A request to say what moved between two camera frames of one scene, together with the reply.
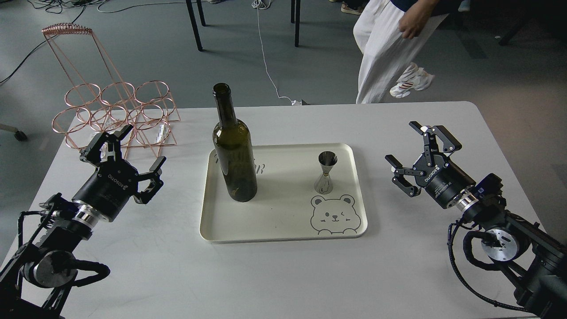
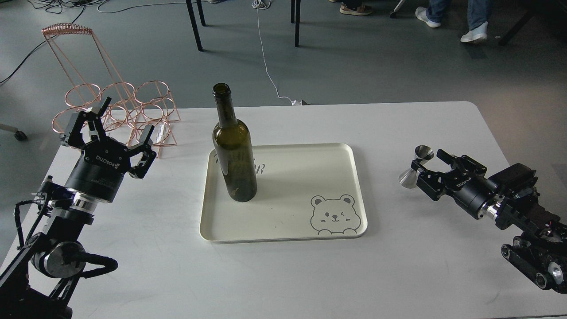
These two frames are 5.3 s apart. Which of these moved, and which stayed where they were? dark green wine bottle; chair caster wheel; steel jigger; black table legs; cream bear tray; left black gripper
Moved: steel jigger; left black gripper
Stayed: black table legs; chair caster wheel; dark green wine bottle; cream bear tray
